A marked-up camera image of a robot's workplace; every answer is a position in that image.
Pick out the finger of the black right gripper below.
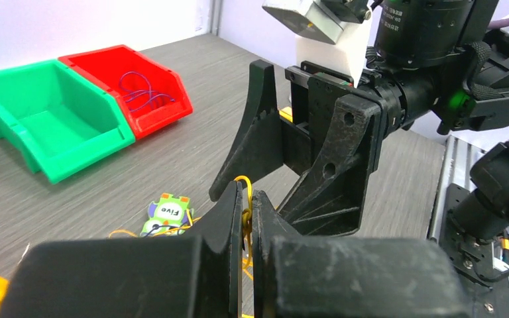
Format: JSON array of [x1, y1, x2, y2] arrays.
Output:
[[278, 94, 382, 237], [209, 60, 283, 202]]

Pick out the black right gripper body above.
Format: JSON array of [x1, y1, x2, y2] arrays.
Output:
[[282, 61, 408, 175]]

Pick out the red plastic bin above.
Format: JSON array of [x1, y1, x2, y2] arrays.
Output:
[[59, 44, 194, 140]]

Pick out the green owl puzzle piece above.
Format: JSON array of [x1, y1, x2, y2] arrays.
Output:
[[140, 193, 194, 237]]

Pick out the yellow cable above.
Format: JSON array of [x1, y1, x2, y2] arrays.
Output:
[[107, 175, 255, 318]]

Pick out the green plastic bin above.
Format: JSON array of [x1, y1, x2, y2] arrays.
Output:
[[0, 60, 136, 184]]

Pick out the yellow triangle block right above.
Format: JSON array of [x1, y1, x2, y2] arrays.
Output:
[[279, 107, 293, 123]]

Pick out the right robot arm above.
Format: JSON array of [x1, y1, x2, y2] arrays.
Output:
[[209, 1, 509, 236]]

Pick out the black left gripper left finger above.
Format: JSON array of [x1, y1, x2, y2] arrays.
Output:
[[0, 182, 243, 317]]

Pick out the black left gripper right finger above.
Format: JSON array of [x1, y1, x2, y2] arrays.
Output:
[[252, 190, 470, 317]]

